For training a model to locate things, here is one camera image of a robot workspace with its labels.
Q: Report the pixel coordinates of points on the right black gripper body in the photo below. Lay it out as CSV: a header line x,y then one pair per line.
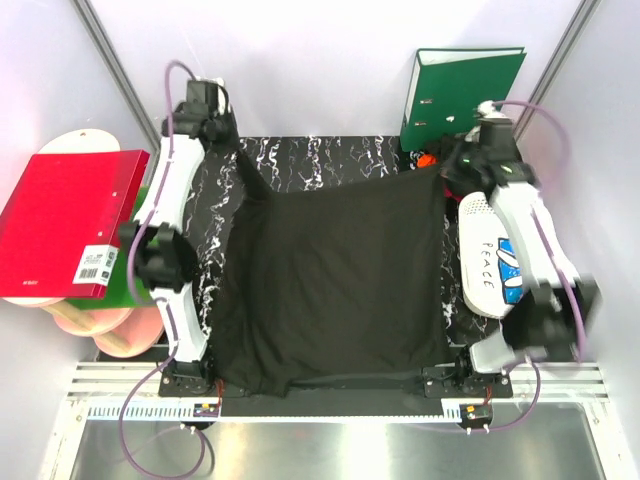
x,y
455,163

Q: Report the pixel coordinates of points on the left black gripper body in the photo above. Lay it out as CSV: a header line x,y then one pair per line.
x,y
232,138

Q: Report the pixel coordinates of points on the black t shirt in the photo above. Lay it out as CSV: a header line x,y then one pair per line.
x,y
335,281

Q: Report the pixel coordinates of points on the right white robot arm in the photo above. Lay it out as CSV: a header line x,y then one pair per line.
x,y
556,301

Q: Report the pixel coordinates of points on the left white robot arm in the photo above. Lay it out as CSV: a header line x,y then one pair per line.
x,y
158,254

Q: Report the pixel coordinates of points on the folded dark shirts pile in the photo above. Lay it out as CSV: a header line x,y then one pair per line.
x,y
440,147

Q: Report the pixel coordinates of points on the black marbled table mat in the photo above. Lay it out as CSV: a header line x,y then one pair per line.
x,y
308,163

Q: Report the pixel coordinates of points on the orange garment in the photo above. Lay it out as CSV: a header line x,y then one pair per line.
x,y
426,160

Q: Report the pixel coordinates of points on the green lever arch binder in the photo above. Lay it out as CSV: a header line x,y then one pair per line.
x,y
446,87

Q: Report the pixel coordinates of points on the white printed t shirt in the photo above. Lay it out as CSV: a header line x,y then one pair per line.
x,y
495,265

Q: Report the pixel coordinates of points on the white plastic laundry basket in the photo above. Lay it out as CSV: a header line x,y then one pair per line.
x,y
480,260

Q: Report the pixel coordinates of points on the green plastic folder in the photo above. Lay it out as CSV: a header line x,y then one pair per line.
x,y
117,294

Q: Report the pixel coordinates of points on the red ring binder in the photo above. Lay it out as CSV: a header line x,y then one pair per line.
x,y
59,228

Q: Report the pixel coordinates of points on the aluminium frame profile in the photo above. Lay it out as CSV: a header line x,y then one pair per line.
x,y
558,382

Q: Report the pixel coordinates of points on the white slotted cable duct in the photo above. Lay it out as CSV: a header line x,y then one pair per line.
x,y
141,411

